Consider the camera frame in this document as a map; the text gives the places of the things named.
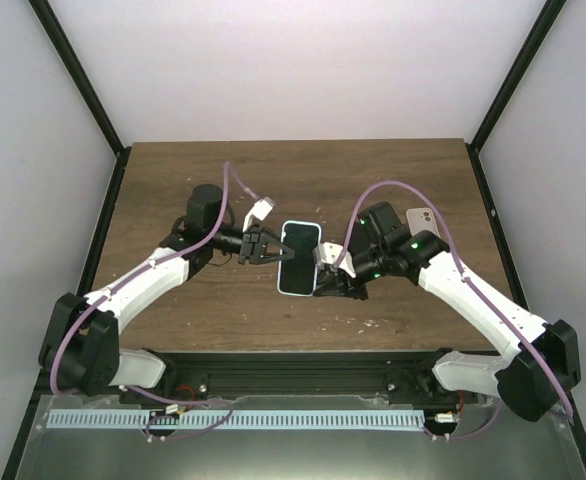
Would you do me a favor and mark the light blue cable duct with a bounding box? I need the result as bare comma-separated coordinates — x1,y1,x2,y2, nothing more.
46,409,425,431

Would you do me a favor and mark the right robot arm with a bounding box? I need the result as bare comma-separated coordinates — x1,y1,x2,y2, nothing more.
313,202,581,422

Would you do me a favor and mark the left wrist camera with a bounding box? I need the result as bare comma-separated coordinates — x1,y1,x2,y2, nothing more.
243,197,275,232

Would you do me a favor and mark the light blue phone case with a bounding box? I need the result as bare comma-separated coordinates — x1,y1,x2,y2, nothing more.
276,219,323,299

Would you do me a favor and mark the black frame post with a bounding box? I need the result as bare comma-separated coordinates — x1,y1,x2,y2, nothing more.
26,0,133,156
470,0,568,151

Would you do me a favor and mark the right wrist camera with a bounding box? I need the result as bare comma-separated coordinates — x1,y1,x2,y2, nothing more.
313,242,356,279

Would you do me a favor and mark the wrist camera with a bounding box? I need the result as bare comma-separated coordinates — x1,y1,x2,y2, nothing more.
313,242,356,279
243,197,275,232

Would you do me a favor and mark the beige phone case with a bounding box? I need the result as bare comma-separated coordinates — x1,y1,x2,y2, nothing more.
405,207,441,239

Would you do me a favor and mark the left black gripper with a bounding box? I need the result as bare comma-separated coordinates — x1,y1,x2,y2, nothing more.
208,222,296,265

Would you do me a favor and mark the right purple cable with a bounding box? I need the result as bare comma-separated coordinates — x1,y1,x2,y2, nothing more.
340,180,574,441

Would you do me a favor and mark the left black frame post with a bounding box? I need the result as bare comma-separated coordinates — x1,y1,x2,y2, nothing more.
26,0,133,156

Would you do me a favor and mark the right black frame post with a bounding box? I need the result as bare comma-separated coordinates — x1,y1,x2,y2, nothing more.
470,0,568,151

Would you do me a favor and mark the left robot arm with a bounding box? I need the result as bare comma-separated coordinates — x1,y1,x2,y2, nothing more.
38,184,294,404

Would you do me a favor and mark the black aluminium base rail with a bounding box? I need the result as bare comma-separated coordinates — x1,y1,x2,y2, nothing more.
148,351,476,409

